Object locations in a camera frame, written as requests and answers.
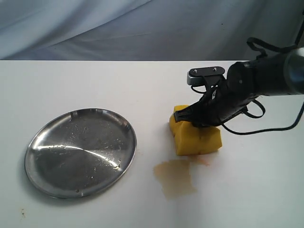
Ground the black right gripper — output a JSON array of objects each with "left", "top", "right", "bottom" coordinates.
[{"left": 173, "top": 79, "right": 257, "bottom": 127}]

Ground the yellow sponge block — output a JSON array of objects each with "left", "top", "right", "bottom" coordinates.
[{"left": 169, "top": 114, "right": 222, "bottom": 156}]

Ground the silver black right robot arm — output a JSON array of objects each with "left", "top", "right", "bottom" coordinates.
[{"left": 173, "top": 48, "right": 304, "bottom": 127}]

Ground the brown liquid stain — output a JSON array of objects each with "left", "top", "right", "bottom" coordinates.
[{"left": 153, "top": 160, "right": 197, "bottom": 200}]

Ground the round steel plate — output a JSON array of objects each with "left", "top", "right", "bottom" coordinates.
[{"left": 24, "top": 108, "right": 137, "bottom": 199}]

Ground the white backdrop cloth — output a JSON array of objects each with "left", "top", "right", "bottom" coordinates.
[{"left": 0, "top": 0, "right": 304, "bottom": 61}]

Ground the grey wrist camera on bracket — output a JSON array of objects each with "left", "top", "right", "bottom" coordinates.
[{"left": 187, "top": 66, "right": 225, "bottom": 88}]

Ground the black camera cable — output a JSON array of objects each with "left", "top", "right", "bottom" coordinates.
[{"left": 190, "top": 37, "right": 304, "bottom": 135}]

